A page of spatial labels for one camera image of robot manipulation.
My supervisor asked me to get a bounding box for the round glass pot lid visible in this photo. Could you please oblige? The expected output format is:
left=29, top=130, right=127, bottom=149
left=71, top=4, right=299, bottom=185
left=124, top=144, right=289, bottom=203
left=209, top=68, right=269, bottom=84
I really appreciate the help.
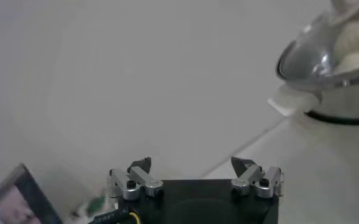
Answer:
left=275, top=0, right=359, bottom=89

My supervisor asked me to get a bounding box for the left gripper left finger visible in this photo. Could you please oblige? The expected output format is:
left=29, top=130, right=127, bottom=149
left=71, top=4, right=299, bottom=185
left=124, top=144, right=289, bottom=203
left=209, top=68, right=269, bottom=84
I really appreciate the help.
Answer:
left=105, top=156, right=165, bottom=211

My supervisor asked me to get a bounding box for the green flat object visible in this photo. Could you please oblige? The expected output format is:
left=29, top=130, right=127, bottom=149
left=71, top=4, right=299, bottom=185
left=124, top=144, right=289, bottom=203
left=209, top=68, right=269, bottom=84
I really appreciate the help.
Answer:
left=86, top=194, right=107, bottom=217

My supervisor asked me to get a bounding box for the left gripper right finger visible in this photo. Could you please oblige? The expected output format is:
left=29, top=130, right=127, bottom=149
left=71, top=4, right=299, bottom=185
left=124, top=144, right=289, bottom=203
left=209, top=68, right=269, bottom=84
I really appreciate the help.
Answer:
left=230, top=156, right=285, bottom=199

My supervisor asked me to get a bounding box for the dark laptop screen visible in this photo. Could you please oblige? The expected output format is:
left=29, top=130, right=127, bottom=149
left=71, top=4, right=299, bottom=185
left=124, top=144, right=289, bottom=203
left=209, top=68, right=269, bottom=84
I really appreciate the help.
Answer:
left=0, top=163, right=63, bottom=224

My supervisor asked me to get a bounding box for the perforated steel steamer basket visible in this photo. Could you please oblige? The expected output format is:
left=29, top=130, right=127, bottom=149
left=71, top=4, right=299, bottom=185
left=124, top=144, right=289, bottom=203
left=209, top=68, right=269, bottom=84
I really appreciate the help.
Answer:
left=267, top=78, right=359, bottom=122

